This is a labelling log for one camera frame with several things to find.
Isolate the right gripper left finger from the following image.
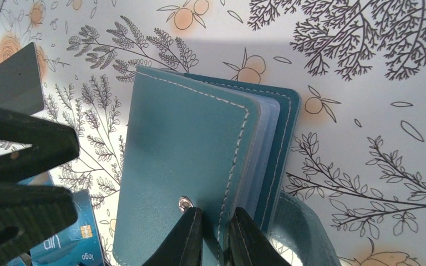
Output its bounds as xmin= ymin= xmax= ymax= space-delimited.
xmin=143 ymin=207 xmax=203 ymax=266

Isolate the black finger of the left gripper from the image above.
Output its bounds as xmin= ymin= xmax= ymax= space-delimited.
xmin=0 ymin=108 xmax=80 ymax=183

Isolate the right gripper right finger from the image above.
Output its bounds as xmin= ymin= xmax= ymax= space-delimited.
xmin=229 ymin=207 xmax=289 ymax=266

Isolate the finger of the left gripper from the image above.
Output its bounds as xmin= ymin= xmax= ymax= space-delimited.
xmin=0 ymin=183 xmax=78 ymax=265

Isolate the blue leather card holder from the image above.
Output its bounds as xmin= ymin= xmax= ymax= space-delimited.
xmin=113 ymin=66 xmax=340 ymax=265

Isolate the black card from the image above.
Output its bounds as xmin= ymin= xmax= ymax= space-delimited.
xmin=0 ymin=42 xmax=44 ymax=115

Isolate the blue UP logo card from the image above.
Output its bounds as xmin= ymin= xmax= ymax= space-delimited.
xmin=31 ymin=190 xmax=104 ymax=266

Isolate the floral patterned table mat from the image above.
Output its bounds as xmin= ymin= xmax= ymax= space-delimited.
xmin=0 ymin=1 xmax=426 ymax=265

